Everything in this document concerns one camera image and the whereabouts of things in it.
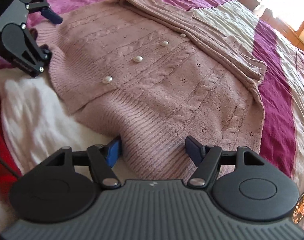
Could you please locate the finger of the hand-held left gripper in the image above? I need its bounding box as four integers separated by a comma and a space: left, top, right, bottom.
29, 30, 53, 67
26, 3, 63, 25

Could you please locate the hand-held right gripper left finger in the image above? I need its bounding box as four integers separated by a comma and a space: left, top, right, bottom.
45, 136, 122, 190

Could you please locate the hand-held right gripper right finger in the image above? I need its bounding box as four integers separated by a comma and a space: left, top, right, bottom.
185, 135, 266, 188

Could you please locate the pink knit cardigan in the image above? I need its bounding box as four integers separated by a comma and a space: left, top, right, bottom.
35, 0, 268, 188

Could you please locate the white cloth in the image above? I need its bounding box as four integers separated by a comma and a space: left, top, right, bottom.
0, 71, 122, 180

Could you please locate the red cloth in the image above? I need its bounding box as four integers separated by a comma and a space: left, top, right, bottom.
0, 90, 26, 182

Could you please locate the magenta and white bedspread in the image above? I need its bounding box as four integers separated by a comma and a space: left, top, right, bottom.
0, 0, 304, 195

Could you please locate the long wooden cabinet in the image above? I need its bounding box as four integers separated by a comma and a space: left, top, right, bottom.
238, 0, 304, 57

